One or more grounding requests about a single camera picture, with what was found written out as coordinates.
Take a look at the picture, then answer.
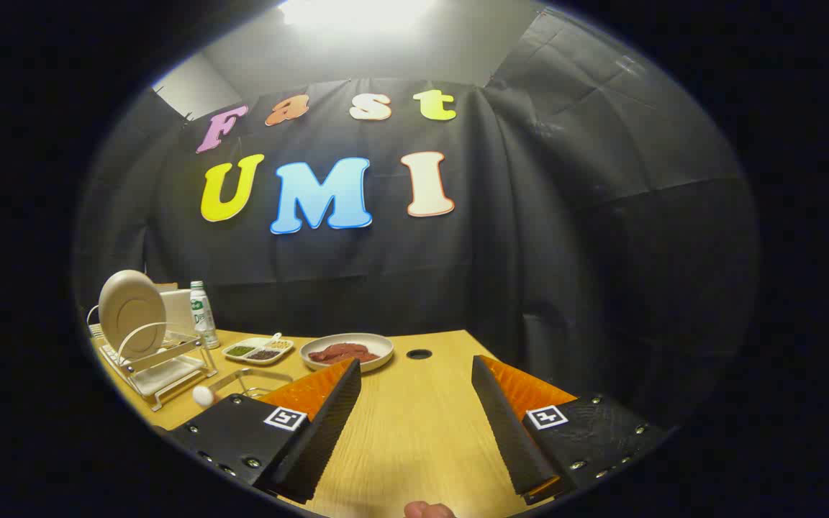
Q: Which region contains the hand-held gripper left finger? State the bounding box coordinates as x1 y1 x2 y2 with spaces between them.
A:
166 358 363 504

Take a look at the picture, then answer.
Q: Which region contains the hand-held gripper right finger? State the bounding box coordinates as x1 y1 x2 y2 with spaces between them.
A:
471 355 671 506

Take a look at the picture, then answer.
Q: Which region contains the wire metal basket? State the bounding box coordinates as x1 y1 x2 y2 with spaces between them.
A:
206 367 294 400

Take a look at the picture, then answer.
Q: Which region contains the white dish rack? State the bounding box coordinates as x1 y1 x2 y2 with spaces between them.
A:
87 302 219 412

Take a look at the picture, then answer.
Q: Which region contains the beige round plate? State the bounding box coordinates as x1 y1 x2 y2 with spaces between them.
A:
99 270 168 360

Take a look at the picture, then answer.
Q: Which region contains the beige plate with meat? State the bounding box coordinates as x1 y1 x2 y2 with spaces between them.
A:
299 332 395 373

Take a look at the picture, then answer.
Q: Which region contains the divided dish with beans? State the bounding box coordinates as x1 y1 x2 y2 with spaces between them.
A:
222 336 295 366

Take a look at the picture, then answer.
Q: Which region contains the white green label bottle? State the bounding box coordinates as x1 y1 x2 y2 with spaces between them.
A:
190 281 221 350

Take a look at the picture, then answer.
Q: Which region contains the white drip tray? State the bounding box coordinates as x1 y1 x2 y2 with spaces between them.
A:
129 356 207 398

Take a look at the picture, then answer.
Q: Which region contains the black backdrop cloth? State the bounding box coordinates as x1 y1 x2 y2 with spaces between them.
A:
73 7 759 432

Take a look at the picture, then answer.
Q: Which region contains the white toaster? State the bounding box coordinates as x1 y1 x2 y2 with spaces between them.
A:
159 288 196 337

